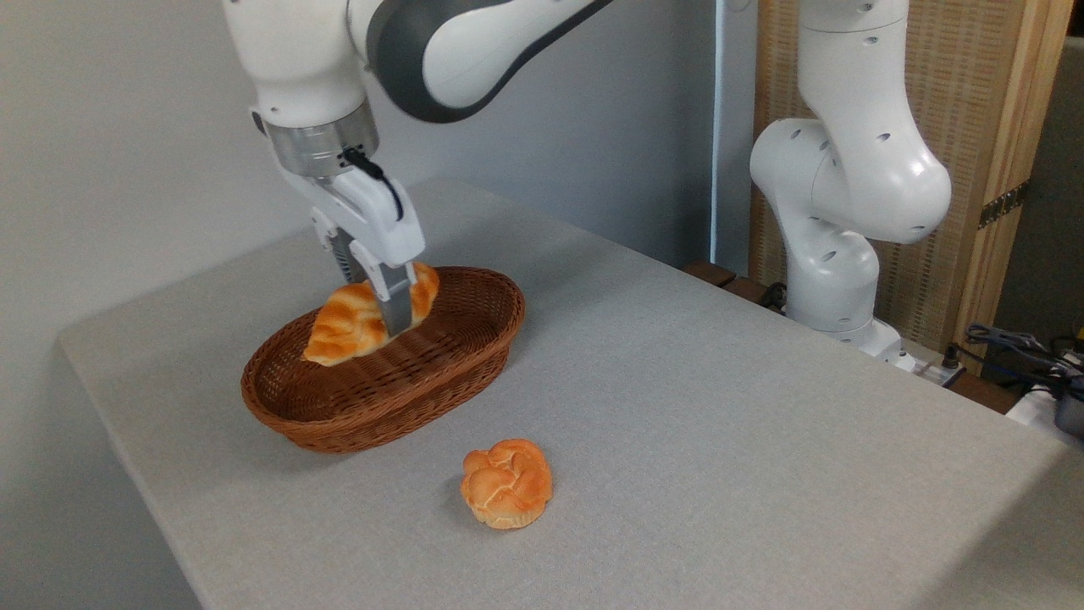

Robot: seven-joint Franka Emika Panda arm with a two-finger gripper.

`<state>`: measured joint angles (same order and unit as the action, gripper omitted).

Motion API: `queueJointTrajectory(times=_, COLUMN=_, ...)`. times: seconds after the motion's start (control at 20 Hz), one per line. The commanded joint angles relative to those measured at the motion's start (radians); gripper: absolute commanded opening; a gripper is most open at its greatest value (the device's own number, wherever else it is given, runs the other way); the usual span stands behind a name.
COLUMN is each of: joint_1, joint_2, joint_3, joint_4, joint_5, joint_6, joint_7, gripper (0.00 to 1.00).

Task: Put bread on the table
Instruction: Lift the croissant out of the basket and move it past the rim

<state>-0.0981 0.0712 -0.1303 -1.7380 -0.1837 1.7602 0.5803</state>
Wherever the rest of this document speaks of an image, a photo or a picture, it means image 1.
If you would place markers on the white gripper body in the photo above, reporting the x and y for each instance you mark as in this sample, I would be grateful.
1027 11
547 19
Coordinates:
377 216

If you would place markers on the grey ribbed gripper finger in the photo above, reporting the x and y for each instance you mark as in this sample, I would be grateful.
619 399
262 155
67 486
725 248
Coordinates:
394 296
340 254

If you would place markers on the long braided bread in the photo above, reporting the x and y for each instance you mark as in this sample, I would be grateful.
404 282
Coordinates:
347 326

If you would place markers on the metal screen hinge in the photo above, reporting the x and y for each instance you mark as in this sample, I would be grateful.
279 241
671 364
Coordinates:
1003 205

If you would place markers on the round knotted bread roll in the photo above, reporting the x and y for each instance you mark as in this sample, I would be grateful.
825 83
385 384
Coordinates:
506 483

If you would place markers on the brown wooden block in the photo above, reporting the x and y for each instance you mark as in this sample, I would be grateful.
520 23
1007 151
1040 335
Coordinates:
710 273

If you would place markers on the woven screen with wooden frame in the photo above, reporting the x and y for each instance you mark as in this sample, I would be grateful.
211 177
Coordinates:
974 85

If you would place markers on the brown oval wicker basket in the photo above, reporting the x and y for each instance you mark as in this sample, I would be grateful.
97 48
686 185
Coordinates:
373 398

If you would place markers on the grey box device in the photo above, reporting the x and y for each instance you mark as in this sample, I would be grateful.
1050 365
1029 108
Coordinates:
1071 411

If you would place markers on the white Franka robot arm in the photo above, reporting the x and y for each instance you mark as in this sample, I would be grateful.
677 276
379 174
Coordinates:
847 169

